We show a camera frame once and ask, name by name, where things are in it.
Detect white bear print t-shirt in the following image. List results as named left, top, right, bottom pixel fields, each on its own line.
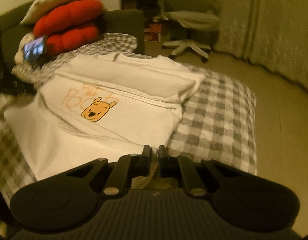
left=4, top=54, right=205, bottom=180

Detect grey white checkered blanket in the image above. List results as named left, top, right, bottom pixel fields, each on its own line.
left=0, top=33, right=257, bottom=202

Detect red plush cushion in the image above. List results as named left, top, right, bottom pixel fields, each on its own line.
left=33, top=0, right=104, bottom=56

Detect white office chair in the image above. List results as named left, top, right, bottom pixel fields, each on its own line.
left=159, top=0, right=220, bottom=63

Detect white fluffy earmuffs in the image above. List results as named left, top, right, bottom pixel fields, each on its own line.
left=14, top=32, right=35, bottom=64

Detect grey star pattern curtain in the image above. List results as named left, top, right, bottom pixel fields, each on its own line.
left=209, top=0, right=308, bottom=91

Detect dark green sofa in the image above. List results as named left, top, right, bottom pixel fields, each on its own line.
left=0, top=0, right=145, bottom=95

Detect cream square pillow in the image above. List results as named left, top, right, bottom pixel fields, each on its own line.
left=20, top=0, right=82, bottom=25

